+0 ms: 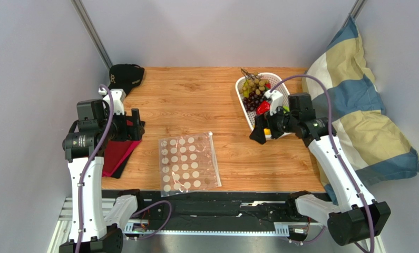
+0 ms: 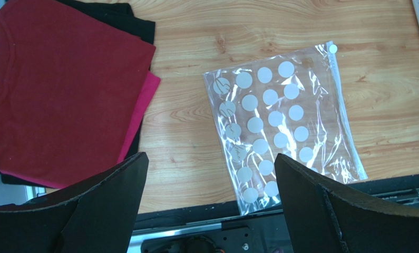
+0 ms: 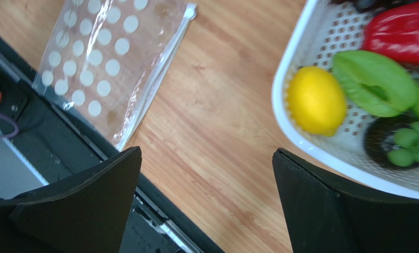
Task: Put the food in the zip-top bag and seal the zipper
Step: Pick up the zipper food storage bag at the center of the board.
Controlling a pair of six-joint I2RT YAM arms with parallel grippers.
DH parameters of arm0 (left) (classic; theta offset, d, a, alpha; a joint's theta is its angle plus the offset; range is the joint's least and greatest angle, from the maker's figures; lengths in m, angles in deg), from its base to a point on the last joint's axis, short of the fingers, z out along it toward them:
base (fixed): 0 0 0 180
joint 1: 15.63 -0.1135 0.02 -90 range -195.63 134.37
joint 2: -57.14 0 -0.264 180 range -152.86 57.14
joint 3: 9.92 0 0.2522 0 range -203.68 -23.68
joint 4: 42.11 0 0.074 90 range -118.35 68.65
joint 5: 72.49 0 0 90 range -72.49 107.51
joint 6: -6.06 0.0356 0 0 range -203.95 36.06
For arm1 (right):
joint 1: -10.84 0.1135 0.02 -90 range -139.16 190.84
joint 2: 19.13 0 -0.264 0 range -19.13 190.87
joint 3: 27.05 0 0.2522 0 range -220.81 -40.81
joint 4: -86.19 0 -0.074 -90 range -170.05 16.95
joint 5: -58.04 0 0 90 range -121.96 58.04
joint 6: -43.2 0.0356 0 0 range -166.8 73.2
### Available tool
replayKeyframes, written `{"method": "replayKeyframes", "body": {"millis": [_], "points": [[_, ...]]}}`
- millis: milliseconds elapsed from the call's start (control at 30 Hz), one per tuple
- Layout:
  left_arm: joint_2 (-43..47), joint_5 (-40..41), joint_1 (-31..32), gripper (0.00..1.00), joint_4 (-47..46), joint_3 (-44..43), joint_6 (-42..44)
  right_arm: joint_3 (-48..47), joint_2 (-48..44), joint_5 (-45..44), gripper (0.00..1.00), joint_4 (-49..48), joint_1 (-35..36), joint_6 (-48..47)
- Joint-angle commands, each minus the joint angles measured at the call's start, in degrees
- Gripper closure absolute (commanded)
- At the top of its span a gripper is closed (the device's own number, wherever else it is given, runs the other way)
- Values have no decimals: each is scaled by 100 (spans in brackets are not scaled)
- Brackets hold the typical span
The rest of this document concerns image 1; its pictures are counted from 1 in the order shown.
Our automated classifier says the red bell pepper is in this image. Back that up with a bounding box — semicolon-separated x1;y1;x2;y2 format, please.
256;101;270;115

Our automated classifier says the tan longan bunch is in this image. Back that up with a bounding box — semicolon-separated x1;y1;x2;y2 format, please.
238;69;270;91

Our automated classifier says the clear polka-dot zip bag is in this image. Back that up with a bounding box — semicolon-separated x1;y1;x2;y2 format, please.
158;132;222;197

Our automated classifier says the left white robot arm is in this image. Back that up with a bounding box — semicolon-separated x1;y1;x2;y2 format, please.
59;99;145;252

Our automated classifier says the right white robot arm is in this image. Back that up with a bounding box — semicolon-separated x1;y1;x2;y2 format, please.
250;91;391;246

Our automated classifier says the red folded cloth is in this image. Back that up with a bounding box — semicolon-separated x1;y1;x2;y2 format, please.
102;140;141;179

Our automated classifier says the dark purple grape bunch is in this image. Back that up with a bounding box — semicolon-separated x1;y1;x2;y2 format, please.
242;89;265;112

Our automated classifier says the white perforated plastic basket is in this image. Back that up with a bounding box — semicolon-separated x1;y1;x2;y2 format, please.
235;69;290;144

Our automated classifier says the yellow-green starfruit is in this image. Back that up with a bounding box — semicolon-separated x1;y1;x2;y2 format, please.
239;80;252;98

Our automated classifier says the black baseball cap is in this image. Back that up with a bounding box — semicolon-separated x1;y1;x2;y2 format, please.
108;64;145;95

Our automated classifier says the blue yellow checkered pillow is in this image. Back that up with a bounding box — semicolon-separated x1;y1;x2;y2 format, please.
302;17;419;187

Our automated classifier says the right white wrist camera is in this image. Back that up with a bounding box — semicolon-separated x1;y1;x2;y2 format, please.
264;89;284;116

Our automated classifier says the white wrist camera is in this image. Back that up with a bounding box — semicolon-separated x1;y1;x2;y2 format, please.
264;89;284;116
110;89;126;115

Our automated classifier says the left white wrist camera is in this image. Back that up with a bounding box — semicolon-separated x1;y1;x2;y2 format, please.
110;89;126;115

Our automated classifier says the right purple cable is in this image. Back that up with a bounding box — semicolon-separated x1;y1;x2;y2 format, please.
269;74;375;253

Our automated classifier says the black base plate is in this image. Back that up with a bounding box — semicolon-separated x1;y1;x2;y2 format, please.
101;189;331;233

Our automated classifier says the aluminium frame rail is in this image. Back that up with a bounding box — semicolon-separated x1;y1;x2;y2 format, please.
47;197;387;253

